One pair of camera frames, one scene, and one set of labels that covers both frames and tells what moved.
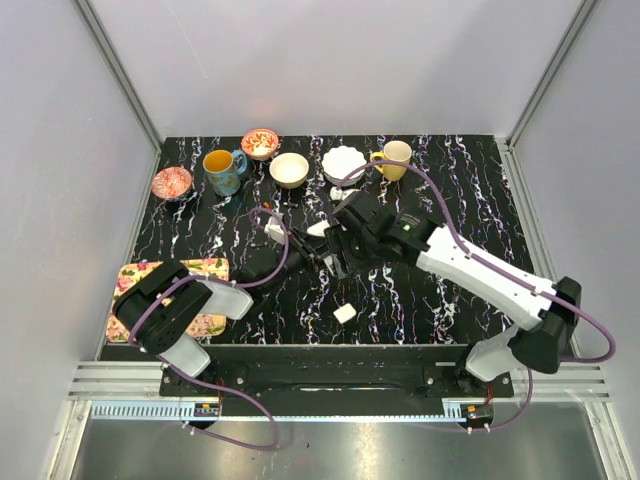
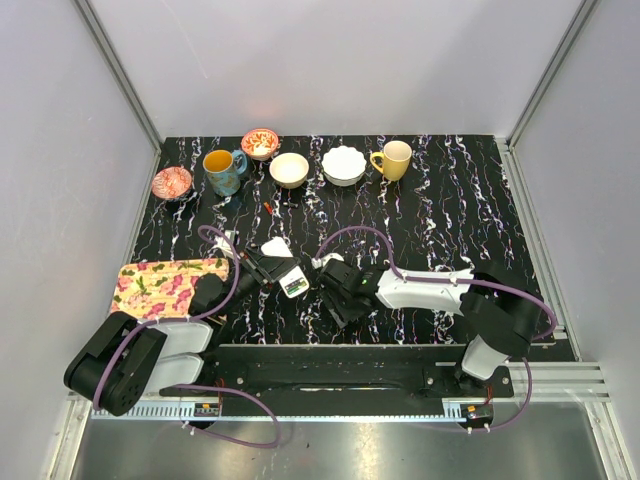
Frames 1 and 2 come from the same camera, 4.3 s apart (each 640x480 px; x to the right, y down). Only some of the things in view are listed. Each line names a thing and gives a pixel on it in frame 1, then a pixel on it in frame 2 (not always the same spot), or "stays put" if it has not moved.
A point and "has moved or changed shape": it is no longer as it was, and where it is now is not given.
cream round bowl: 289,170 stays put
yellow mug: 396,151 stays put
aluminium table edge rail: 555,381 stays put
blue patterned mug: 223,169 stays put
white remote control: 328,261 has moved or changed shape
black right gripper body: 358,251 to 340,307
